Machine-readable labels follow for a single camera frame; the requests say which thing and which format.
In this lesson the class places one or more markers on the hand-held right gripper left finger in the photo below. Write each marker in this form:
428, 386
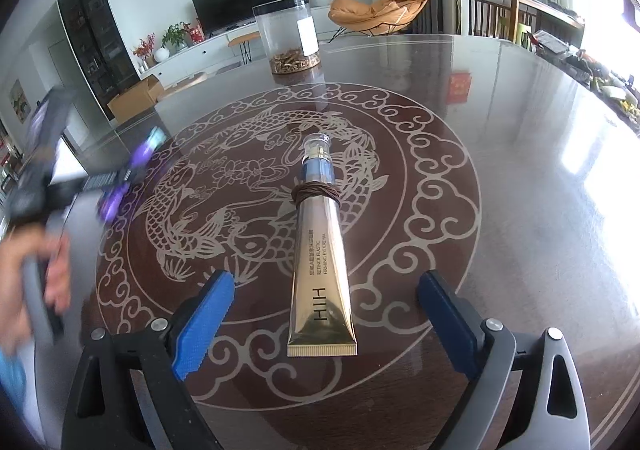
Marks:
202, 330

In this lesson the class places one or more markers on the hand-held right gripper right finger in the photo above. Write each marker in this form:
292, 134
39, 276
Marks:
450, 325

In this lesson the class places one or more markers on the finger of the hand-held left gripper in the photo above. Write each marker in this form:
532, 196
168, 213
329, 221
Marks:
90, 182

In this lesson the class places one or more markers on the white storage box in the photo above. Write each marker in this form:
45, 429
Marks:
71, 160

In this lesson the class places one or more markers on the purple toy water gun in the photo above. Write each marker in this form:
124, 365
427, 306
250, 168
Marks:
145, 152

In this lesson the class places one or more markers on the gold cream tube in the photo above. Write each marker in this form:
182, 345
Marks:
320, 280

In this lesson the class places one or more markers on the person's left forearm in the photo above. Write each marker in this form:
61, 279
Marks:
10, 375

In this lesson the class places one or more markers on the person's left hand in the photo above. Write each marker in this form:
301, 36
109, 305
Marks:
15, 275

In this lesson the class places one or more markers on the brown cardboard box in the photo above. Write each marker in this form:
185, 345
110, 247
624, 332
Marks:
132, 97

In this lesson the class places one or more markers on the black glass display cabinet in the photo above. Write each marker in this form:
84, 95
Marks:
95, 40

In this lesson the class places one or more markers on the red flower arrangement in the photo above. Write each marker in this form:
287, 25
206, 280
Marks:
143, 49

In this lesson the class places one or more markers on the white round vase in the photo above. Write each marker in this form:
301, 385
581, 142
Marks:
161, 55

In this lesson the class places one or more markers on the white television cabinet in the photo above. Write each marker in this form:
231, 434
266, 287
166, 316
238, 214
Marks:
200, 55

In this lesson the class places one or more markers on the bushy green potted plant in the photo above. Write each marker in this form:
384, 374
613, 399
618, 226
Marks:
175, 36

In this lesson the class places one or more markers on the red gift box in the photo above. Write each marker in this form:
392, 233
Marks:
196, 34

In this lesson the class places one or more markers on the orange stool with hairpin legs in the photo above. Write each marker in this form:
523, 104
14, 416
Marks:
242, 37

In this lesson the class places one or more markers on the black television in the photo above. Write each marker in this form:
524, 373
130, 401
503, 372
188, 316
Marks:
235, 5

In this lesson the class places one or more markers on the clear jar with black lid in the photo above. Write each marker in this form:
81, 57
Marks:
280, 35

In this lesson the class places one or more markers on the orange lounge chair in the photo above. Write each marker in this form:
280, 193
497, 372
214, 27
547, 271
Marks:
380, 10

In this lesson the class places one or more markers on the framed wall picture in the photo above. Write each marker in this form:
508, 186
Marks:
19, 101

